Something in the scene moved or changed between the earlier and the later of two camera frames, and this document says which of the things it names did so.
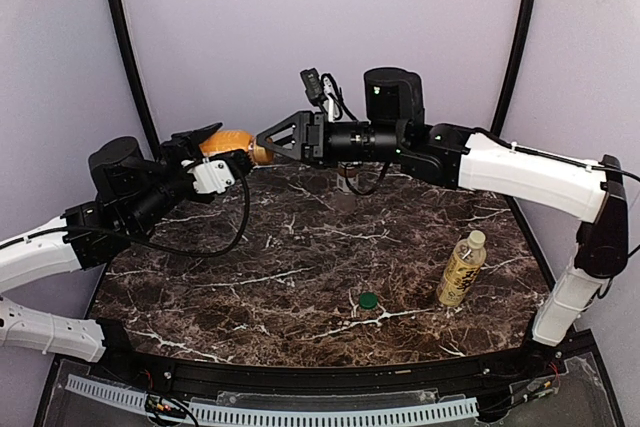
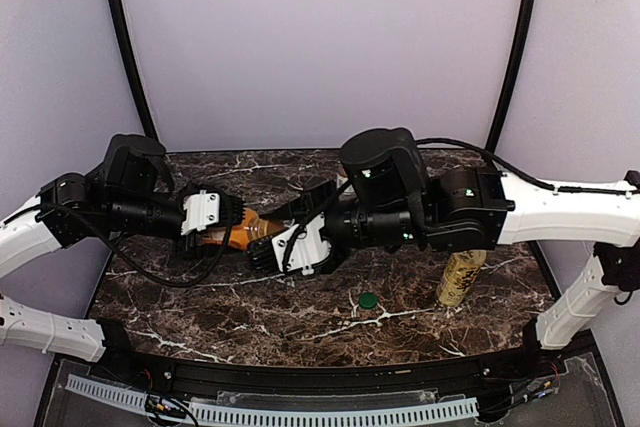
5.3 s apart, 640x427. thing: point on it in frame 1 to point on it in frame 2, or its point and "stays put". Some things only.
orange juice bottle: (219, 141) to (251, 228)
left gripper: (181, 155) to (233, 208)
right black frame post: (530, 6) stays put
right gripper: (314, 137) to (331, 220)
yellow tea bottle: (467, 258) stays put
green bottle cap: (368, 300) stays put
